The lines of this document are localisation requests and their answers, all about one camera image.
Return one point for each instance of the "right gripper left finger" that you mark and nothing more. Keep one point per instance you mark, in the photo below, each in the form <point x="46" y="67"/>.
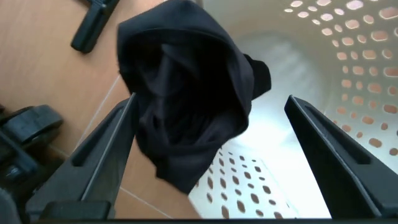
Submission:
<point x="102" y="174"/>

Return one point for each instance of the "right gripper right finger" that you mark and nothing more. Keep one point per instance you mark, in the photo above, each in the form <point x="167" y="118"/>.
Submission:
<point x="342" y="186"/>

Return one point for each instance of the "black garment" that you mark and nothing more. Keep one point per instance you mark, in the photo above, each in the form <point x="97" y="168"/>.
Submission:
<point x="186" y="93"/>

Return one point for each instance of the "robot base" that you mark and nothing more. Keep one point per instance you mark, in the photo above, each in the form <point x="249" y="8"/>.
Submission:
<point x="31" y="124"/>

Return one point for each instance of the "white laundry basket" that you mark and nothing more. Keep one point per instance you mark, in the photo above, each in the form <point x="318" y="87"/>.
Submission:
<point x="311" y="77"/>

